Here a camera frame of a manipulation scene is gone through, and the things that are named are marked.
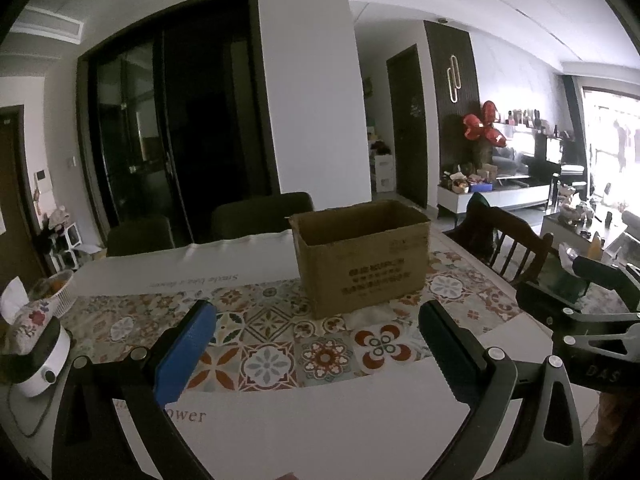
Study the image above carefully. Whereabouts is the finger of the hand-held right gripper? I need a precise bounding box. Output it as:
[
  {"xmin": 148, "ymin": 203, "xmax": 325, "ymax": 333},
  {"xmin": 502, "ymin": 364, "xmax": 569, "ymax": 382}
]
[
  {"xmin": 515, "ymin": 280, "xmax": 640, "ymax": 334},
  {"xmin": 572, "ymin": 255, "xmax": 640, "ymax": 312}
]

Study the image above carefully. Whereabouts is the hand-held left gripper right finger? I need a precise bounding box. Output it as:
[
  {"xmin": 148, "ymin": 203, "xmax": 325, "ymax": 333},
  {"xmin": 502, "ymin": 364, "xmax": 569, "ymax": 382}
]
[{"xmin": 417, "ymin": 301, "xmax": 586, "ymax": 480}]

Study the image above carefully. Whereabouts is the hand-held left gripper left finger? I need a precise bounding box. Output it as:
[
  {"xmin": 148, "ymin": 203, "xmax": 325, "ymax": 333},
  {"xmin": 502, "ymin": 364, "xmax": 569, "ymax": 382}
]
[{"xmin": 51, "ymin": 300, "xmax": 217, "ymax": 480}]

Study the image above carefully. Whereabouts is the brown cardboard box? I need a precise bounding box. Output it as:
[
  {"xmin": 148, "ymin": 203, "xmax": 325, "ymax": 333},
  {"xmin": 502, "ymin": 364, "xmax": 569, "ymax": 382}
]
[{"xmin": 288, "ymin": 198, "xmax": 432, "ymax": 320}]

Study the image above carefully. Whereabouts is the person's right forearm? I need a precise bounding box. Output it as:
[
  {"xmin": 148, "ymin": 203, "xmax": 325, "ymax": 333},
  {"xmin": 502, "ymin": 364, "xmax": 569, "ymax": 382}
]
[{"xmin": 585, "ymin": 385, "xmax": 632, "ymax": 449}]

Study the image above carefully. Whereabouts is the cluttered side table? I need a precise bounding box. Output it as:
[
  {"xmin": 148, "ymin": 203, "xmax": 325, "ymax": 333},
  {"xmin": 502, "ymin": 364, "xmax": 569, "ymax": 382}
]
[{"xmin": 539, "ymin": 199, "xmax": 640, "ymax": 267}]

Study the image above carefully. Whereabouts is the wooden chair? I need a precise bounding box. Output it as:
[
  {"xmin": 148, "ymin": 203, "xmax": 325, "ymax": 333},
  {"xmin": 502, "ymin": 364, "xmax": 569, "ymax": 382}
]
[{"xmin": 442, "ymin": 192, "xmax": 562, "ymax": 292}]

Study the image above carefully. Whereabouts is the white low cabinet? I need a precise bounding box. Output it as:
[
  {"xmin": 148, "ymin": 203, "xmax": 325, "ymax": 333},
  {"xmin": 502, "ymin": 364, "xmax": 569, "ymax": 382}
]
[{"xmin": 437, "ymin": 179, "xmax": 554, "ymax": 222}]

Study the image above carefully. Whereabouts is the dark upholstered chair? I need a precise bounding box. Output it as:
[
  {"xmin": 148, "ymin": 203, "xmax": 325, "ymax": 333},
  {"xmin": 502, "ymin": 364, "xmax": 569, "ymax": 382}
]
[
  {"xmin": 209, "ymin": 191, "xmax": 315, "ymax": 242},
  {"xmin": 105, "ymin": 214, "xmax": 176, "ymax": 259}
]

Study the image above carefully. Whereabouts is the patterned white tablecloth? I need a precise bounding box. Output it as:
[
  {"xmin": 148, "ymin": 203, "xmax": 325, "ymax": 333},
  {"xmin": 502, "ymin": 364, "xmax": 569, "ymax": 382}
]
[{"xmin": 0, "ymin": 229, "xmax": 603, "ymax": 480}]

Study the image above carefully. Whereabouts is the grey sofa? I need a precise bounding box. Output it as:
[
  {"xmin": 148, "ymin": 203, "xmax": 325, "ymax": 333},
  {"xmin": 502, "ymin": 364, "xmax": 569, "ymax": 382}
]
[{"xmin": 492, "ymin": 152, "xmax": 534, "ymax": 179}]

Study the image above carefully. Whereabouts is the white electric cooker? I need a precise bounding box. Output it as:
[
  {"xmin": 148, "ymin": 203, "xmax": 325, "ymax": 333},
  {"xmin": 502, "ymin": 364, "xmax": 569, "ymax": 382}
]
[{"xmin": 0, "ymin": 317, "xmax": 72, "ymax": 399}]

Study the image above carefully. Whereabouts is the white plastic basket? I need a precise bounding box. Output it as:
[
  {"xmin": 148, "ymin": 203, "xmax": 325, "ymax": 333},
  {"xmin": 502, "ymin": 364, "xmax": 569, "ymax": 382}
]
[{"xmin": 27, "ymin": 268, "xmax": 77, "ymax": 319}]

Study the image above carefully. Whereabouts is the floral tissue box cover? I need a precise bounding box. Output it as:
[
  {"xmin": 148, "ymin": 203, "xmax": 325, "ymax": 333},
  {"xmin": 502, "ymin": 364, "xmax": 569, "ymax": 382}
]
[{"xmin": 0, "ymin": 297, "xmax": 64, "ymax": 357}]

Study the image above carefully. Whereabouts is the small white rack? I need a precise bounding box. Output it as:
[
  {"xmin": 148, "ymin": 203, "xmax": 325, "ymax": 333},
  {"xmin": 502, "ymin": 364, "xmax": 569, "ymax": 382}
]
[{"xmin": 47, "ymin": 222, "xmax": 82, "ymax": 267}]

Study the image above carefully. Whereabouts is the row of shelf ornaments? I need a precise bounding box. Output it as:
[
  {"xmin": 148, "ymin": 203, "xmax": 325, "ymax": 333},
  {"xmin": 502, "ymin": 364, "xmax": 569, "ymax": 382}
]
[{"xmin": 499, "ymin": 107, "xmax": 567, "ymax": 137}]

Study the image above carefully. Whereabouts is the white tissue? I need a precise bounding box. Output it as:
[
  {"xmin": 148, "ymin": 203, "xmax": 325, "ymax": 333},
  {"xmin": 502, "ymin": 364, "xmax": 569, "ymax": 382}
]
[{"xmin": 0, "ymin": 279, "xmax": 29, "ymax": 322}]

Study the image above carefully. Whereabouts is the red foil balloon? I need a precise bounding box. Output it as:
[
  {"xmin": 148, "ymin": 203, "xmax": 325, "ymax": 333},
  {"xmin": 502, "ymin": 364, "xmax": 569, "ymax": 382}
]
[{"xmin": 462, "ymin": 100, "xmax": 507, "ymax": 149}]

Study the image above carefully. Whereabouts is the pale plush toy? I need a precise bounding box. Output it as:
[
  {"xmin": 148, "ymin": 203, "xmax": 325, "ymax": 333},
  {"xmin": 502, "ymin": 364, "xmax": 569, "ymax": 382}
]
[{"xmin": 44, "ymin": 204, "xmax": 72, "ymax": 231}]

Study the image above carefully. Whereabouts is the white hallway box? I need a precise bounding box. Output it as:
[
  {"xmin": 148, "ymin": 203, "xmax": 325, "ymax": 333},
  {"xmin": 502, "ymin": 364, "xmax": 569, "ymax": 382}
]
[{"xmin": 373, "ymin": 153, "xmax": 396, "ymax": 194}]

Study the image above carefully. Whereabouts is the dark interior door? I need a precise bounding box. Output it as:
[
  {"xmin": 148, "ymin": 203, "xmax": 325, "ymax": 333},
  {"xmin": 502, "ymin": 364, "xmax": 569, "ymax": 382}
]
[{"xmin": 385, "ymin": 43, "xmax": 430, "ymax": 212}]

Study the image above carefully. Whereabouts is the brown entrance door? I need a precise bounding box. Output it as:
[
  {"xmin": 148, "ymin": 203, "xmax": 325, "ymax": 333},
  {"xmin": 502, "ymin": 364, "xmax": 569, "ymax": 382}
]
[{"xmin": 0, "ymin": 104, "xmax": 49, "ymax": 282}]

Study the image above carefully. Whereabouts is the dark glass sliding door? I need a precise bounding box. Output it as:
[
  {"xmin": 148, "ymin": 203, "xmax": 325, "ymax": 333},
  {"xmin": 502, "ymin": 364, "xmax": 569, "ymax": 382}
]
[{"xmin": 74, "ymin": 0, "xmax": 282, "ymax": 249}]

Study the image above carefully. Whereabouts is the ceiling air vent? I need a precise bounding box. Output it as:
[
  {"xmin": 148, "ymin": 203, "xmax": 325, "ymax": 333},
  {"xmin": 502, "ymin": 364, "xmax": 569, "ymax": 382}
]
[{"xmin": 9, "ymin": 4, "xmax": 87, "ymax": 47}]

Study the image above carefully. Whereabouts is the cooker power cable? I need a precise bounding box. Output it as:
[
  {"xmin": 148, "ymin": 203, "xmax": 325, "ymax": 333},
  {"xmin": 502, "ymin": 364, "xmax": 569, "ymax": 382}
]
[{"xmin": 7, "ymin": 389, "xmax": 52, "ymax": 439}]

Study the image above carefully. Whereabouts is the dark slatted wall panel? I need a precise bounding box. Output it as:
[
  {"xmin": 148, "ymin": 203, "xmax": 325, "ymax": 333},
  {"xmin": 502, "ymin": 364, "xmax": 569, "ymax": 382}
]
[{"xmin": 423, "ymin": 19, "xmax": 481, "ymax": 197}]

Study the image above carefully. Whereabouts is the loop shaped wall lamp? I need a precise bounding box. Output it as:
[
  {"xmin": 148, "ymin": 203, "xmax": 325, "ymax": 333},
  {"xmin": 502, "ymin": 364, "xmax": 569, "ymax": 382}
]
[{"xmin": 446, "ymin": 54, "xmax": 464, "ymax": 104}]

